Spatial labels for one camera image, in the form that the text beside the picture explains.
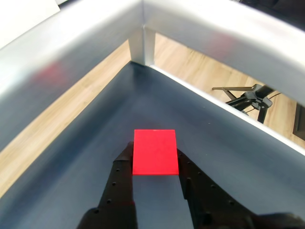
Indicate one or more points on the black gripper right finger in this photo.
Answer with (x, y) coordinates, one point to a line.
(207, 205)

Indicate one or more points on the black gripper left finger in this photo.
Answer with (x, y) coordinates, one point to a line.
(116, 190)

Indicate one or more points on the red cube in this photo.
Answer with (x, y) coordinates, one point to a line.
(155, 152)

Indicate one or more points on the black tripod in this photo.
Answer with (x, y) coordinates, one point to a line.
(255, 97)

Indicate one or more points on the dark cabinet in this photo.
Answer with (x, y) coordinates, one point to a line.
(300, 121)

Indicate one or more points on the silver metal cart railing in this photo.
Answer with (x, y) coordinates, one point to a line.
(71, 43)

